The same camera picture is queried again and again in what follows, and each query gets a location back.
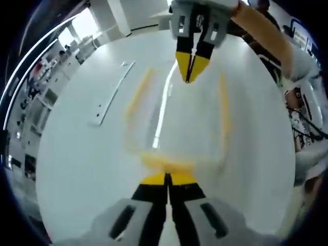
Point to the flat white strip with holes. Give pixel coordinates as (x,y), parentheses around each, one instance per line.
(110,97)

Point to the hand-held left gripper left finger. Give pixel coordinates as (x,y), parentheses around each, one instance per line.
(151,210)

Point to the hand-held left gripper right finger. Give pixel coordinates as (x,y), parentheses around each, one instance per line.
(187,210)

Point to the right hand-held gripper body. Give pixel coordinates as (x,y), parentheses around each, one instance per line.
(217,6)

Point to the clear plastic bag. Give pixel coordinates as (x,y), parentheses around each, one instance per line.
(143,102)

